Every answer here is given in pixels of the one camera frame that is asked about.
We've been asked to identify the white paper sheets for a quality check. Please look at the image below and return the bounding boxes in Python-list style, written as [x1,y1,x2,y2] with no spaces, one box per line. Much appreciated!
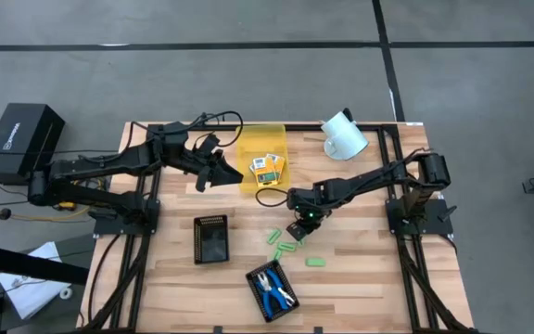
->
[0,240,72,321]

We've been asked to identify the black slotted plastic basket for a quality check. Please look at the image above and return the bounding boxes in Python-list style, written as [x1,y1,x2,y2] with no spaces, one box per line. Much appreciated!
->
[245,259,301,324]
[193,213,230,265]

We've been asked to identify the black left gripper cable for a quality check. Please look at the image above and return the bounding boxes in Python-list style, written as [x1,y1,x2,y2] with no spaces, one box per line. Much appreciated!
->
[181,109,245,149]

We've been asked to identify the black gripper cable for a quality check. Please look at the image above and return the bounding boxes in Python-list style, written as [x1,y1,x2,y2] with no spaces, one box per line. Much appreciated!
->
[254,186,292,209]
[181,109,245,149]

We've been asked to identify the yellow carded product pack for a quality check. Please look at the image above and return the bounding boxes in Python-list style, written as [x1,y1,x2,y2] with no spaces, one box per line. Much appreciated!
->
[248,155,279,188]
[266,152,287,183]

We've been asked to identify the black metal table frame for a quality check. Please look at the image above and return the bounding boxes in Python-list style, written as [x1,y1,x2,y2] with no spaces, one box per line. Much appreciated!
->
[79,121,477,334]

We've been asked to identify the yellow cable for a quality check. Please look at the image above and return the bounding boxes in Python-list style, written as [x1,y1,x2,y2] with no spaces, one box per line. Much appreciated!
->
[9,203,93,224]

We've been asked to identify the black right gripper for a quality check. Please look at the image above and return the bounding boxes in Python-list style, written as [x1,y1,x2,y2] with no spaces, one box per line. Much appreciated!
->
[286,182,337,241]

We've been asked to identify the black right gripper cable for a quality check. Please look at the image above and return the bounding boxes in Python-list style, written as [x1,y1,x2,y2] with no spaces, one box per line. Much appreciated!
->
[254,186,292,209]

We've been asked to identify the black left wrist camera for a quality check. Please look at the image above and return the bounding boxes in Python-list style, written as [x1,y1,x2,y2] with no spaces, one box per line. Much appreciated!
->
[196,133,221,157]

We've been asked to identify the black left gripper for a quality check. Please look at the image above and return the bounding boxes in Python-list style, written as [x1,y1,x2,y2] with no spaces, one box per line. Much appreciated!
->
[168,137,245,194]

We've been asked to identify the yellow translucent plastic bin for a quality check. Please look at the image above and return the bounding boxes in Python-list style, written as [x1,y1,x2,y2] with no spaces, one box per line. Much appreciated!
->
[235,123,290,194]

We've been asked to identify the black side desk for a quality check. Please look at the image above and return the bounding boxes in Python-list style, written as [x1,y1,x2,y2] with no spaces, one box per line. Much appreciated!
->
[0,137,91,334]

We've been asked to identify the black box with white logo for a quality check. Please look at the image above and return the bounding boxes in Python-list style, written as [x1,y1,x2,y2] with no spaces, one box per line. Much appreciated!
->
[0,102,67,186]

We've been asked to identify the white cylindrical lamp head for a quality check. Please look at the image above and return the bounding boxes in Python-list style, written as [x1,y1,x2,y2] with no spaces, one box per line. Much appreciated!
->
[320,108,370,161]

